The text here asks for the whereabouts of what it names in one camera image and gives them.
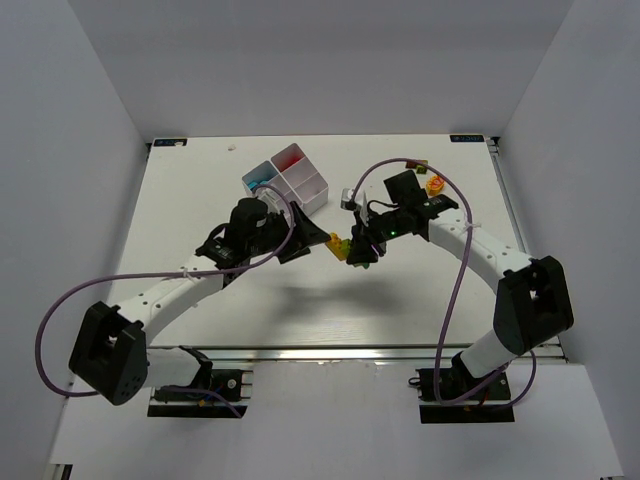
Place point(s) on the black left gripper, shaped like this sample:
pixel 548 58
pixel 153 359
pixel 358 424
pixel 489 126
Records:
pixel 295 231

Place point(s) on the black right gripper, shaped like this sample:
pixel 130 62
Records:
pixel 365 237

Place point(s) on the light green lego brick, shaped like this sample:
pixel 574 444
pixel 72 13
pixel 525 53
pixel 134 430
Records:
pixel 343 249

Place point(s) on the yellow lego brick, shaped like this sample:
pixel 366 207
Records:
pixel 335 245

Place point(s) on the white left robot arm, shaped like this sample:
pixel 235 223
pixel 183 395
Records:
pixel 113 352

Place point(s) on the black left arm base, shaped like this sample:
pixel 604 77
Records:
pixel 222 392

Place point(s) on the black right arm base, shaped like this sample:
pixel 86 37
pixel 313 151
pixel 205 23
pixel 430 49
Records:
pixel 489 405

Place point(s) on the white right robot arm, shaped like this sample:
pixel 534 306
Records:
pixel 532 303

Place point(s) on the white four-compartment container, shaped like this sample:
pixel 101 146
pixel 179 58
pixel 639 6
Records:
pixel 302 182

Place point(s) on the blue lego in container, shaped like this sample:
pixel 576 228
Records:
pixel 252 181

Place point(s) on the yellow orange lego piece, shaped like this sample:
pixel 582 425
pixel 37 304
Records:
pixel 435 185

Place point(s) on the blue label left corner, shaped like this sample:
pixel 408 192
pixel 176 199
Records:
pixel 170 142

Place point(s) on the blue label corner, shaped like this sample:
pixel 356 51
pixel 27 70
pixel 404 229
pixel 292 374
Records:
pixel 170 142
pixel 467 138

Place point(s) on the blue label right corner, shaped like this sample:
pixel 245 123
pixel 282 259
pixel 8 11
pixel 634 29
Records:
pixel 467 138

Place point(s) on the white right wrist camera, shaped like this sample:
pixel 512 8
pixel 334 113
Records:
pixel 355 203

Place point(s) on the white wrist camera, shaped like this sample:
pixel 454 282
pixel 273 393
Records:
pixel 272 199
pixel 355 203

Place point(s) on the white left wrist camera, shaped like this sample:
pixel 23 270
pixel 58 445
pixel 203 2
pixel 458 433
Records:
pixel 272 199

